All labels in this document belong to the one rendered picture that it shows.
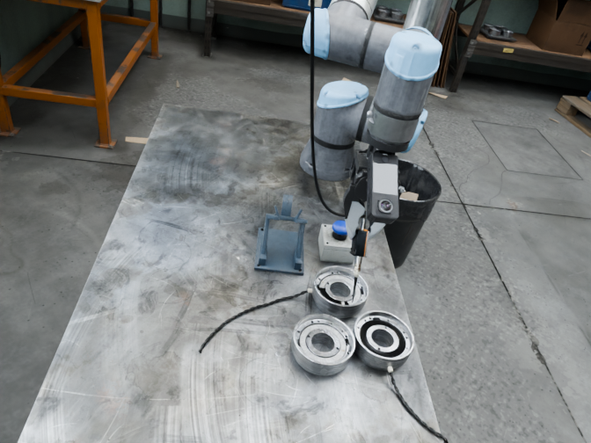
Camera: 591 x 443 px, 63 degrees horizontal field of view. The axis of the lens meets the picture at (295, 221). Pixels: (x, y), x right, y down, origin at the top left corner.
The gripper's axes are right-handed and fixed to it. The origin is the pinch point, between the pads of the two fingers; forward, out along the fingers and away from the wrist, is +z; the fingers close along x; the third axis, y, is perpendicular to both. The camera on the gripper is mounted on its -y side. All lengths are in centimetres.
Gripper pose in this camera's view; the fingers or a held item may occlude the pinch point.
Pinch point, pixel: (360, 236)
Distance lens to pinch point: 88.5
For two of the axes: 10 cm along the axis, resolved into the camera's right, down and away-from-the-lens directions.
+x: -9.9, -1.3, -0.9
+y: 0.1, -6.2, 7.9
